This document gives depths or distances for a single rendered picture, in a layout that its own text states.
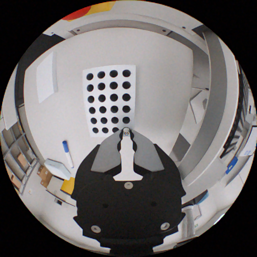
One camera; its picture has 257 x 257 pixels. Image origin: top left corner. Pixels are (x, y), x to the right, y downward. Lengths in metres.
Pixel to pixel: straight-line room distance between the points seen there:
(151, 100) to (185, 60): 0.14
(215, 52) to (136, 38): 0.16
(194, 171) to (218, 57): 0.20
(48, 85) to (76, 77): 0.08
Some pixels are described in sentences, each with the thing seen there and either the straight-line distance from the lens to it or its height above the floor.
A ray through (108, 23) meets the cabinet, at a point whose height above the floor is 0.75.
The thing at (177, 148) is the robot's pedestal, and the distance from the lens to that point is 0.79.
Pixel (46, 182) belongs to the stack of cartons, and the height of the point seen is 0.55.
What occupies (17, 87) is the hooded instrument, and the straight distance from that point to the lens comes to 0.59.
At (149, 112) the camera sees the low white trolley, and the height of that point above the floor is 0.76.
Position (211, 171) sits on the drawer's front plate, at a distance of 0.30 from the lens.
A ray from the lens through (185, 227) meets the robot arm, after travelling 0.61.
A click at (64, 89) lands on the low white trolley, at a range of 0.22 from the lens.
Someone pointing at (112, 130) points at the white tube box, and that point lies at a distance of 0.15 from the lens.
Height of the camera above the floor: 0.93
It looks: 62 degrees down
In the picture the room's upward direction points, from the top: 176 degrees clockwise
